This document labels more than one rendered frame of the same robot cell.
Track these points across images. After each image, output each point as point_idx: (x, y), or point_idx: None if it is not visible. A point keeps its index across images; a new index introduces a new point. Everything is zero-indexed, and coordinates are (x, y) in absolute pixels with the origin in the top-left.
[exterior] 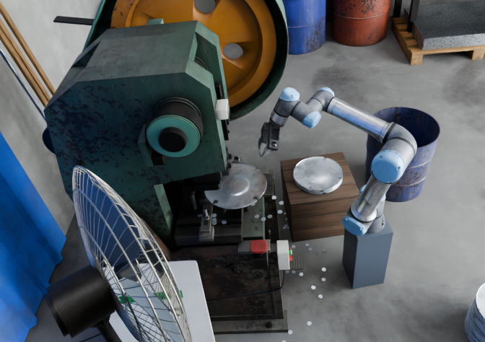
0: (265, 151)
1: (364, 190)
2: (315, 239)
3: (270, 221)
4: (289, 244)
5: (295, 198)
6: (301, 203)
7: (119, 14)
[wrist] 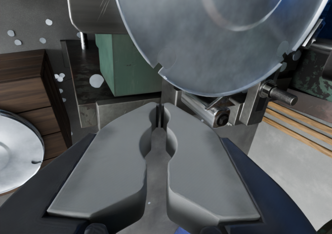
0: (150, 125)
1: None
2: (3, 53)
3: (82, 54)
4: (49, 44)
5: (30, 94)
6: (14, 81)
7: None
